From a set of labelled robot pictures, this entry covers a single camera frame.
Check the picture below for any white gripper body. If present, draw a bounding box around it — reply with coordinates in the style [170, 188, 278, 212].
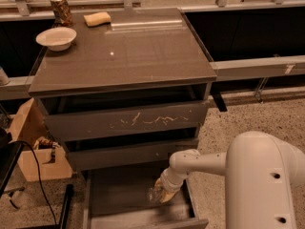
[160, 168, 184, 192]

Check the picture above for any clear plastic water bottle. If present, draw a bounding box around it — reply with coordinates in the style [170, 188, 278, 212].
[147, 187, 164, 203]

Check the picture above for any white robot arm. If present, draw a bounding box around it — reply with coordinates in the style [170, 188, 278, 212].
[154, 131, 305, 229]

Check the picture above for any grey middle drawer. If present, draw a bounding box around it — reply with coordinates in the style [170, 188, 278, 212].
[65, 128, 198, 171]

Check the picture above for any grey drawer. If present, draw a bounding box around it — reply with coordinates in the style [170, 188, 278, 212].
[45, 84, 209, 141]
[82, 160, 209, 229]
[65, 128, 198, 171]

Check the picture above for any grey bottom drawer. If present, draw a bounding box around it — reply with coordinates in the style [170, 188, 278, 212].
[82, 160, 209, 229]

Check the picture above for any grey top drawer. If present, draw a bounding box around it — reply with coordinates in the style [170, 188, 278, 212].
[45, 84, 209, 141]

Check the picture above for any grey drawer cabinet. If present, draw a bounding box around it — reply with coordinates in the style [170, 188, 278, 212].
[28, 7, 218, 177]

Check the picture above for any cardboard box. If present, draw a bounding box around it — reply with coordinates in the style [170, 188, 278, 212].
[9, 98, 72, 181]

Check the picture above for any black table edge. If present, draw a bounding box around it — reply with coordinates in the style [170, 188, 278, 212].
[0, 142, 24, 197]

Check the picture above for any white bowl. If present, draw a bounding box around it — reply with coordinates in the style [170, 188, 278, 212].
[36, 27, 77, 52]

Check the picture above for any yellow sponge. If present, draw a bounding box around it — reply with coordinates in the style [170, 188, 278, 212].
[84, 12, 112, 27]

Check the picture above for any patterned drink can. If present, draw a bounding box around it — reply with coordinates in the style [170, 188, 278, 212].
[50, 0, 72, 27]

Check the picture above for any black stand post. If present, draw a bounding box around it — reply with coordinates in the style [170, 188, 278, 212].
[58, 184, 73, 229]

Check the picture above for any black cable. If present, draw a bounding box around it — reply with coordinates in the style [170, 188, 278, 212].
[12, 140, 59, 226]

